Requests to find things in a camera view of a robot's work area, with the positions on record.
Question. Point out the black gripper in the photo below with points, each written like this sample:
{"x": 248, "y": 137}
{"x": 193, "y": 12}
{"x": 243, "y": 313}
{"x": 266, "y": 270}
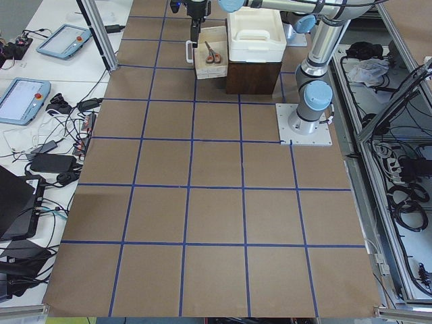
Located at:
{"x": 198, "y": 8}

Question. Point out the grey orange scissors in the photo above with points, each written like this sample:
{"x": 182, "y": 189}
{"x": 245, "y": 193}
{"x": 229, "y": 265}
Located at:
{"x": 212, "y": 57}

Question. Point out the wooden drawer with white handle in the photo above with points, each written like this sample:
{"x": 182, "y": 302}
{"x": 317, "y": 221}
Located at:
{"x": 217, "y": 38}

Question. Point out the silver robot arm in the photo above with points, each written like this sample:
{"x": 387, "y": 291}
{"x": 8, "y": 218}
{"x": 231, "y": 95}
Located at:
{"x": 335, "y": 16}

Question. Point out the white plastic bin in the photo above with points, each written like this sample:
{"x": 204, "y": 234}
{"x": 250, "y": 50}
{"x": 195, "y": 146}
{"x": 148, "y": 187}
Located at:
{"x": 255, "y": 36}

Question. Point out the dark brown wooden cabinet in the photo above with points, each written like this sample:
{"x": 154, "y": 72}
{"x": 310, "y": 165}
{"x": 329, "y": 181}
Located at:
{"x": 252, "y": 78}

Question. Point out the black power adapter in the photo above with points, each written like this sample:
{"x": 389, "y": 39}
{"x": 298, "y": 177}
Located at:
{"x": 114, "y": 28}

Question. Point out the blue teach pendant far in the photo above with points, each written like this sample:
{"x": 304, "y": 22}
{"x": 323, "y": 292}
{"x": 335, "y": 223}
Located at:
{"x": 64, "y": 42}

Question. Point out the blue teach pendant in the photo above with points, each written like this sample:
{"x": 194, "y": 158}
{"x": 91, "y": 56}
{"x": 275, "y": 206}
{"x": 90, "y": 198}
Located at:
{"x": 64, "y": 42}
{"x": 22, "y": 100}

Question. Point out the white crumpled cloth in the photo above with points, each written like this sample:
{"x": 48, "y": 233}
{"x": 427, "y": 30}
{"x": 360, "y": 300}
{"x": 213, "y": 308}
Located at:
{"x": 369, "y": 72}

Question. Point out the blue teach pendant near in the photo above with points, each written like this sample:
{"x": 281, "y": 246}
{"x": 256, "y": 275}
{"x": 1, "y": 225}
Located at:
{"x": 22, "y": 100}

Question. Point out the black power brick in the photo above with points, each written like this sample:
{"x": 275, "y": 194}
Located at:
{"x": 52, "y": 163}

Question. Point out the black laptop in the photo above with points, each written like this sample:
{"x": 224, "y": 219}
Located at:
{"x": 20, "y": 197}

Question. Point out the aluminium frame post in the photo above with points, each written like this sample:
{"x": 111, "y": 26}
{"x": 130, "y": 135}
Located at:
{"x": 92, "y": 17}

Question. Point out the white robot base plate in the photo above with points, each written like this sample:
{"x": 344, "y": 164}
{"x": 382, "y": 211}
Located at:
{"x": 295, "y": 131}

